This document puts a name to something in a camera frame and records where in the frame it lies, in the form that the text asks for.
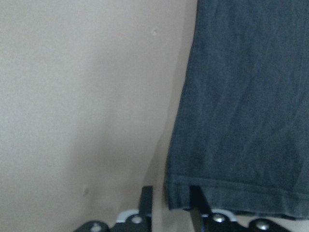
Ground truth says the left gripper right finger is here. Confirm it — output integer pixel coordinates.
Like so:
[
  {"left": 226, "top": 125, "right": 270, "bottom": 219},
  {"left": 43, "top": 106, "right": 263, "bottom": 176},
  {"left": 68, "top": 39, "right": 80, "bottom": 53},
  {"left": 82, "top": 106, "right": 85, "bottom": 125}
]
[{"left": 190, "top": 186, "right": 212, "bottom": 232}]

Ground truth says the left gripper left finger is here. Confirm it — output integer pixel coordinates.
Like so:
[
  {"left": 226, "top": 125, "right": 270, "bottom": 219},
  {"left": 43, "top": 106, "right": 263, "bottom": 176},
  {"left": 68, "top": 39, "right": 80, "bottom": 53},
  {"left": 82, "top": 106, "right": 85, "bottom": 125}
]
[{"left": 139, "top": 186, "right": 153, "bottom": 217}]

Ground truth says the black graphic t-shirt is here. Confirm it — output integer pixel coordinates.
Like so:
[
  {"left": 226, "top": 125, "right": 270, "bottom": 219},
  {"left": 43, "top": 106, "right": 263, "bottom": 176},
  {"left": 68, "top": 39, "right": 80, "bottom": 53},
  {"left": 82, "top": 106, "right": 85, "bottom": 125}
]
[{"left": 166, "top": 0, "right": 309, "bottom": 219}]

